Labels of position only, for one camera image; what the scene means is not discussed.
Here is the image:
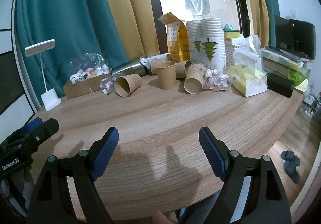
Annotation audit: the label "dark blue slippers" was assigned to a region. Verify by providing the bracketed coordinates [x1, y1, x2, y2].
[281, 150, 300, 184]

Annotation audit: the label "brown cup at back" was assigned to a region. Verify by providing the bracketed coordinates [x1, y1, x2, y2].
[151, 59, 166, 74]

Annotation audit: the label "green plastic bag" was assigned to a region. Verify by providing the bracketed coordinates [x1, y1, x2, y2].
[287, 67, 310, 86]

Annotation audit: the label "brown cardboard box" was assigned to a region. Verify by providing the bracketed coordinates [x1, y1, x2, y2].
[63, 74, 110, 99]

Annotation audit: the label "mustard curtain right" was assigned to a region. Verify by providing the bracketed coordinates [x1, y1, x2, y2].
[247, 0, 269, 47]

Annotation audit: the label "brown cup lying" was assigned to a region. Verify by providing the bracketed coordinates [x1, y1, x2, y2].
[115, 74, 142, 97]
[175, 60, 192, 79]

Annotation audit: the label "clear bag of toys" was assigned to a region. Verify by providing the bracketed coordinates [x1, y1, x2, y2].
[69, 53, 112, 85]

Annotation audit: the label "yellow green sponge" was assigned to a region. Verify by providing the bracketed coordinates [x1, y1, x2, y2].
[224, 30, 241, 39]

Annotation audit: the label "brown cup lying left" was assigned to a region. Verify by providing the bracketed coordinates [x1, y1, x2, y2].
[115, 74, 142, 97]

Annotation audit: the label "black glasses case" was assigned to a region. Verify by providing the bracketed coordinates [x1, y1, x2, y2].
[266, 73, 294, 98]

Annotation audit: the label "black monitor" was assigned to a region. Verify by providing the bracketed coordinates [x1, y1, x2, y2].
[275, 16, 316, 60]

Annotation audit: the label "steel thermos bottle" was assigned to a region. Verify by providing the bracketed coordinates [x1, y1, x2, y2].
[112, 57, 148, 77]

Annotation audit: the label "mustard curtain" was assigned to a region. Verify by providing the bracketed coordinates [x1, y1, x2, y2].
[247, 0, 269, 47]
[107, 0, 160, 60]

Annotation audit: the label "white perforated basket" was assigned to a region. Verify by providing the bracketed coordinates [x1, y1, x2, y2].
[225, 37, 242, 67]

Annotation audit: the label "stack of books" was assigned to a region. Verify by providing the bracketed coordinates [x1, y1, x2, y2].
[261, 47, 313, 76]

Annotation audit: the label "brown cup lying behind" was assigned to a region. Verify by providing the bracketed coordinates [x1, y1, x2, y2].
[175, 60, 192, 79]

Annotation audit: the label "white paper cup pack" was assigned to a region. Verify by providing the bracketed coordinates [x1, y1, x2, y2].
[186, 17, 226, 72]

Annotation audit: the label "upright plain brown cup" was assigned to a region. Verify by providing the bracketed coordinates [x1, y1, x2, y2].
[156, 61, 176, 90]

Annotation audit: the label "teal curtain left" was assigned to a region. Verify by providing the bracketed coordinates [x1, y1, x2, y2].
[15, 0, 128, 97]

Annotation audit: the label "yellow tissue pack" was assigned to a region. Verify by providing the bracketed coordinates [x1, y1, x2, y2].
[226, 64, 268, 97]

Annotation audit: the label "white desk lamp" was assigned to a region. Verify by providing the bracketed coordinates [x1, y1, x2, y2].
[24, 38, 63, 112]

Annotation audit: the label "mustard curtain left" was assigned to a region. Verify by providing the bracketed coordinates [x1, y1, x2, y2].
[107, 0, 160, 60]

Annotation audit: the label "yellow paper bag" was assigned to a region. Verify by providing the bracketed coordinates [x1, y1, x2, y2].
[158, 12, 190, 62]

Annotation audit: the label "white plastic bag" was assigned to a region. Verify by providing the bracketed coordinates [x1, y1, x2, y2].
[233, 35, 264, 72]

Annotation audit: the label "patterned brown paper cup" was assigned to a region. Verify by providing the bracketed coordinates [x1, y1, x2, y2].
[183, 63, 207, 94]

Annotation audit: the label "small clear packet left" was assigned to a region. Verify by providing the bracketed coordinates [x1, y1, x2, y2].
[100, 76, 116, 94]

